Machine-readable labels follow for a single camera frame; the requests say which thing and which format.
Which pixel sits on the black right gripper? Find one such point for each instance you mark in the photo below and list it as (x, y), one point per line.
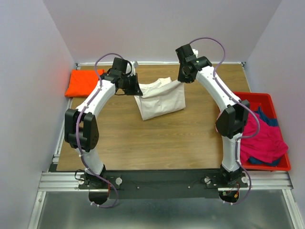
(182, 79)

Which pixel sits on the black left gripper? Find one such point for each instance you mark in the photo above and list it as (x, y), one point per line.
(136, 90)

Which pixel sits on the white t-shirt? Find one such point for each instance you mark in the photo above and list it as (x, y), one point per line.
(161, 97)

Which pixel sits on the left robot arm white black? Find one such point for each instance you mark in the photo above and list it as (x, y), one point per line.
(80, 124)

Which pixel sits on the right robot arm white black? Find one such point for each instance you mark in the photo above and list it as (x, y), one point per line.
(233, 111)

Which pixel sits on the folded orange t-shirt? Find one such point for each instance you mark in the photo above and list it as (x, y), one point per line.
(82, 83)

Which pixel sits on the red plastic bin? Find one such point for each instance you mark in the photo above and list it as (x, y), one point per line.
(266, 104)

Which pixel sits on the navy blue t-shirt in bin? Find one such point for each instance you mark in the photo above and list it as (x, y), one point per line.
(271, 122)

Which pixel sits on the magenta t-shirt in bin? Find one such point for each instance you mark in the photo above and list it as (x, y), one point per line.
(267, 146)

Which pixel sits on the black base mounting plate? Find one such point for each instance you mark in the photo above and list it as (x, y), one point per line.
(115, 185)

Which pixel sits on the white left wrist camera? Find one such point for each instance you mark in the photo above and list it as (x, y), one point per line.
(131, 67)

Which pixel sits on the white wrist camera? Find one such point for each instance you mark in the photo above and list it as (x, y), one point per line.
(195, 51)
(131, 67)

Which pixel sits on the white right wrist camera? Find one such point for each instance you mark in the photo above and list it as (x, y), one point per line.
(195, 51)

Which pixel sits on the aluminium extrusion rail frame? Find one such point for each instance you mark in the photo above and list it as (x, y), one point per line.
(185, 139)

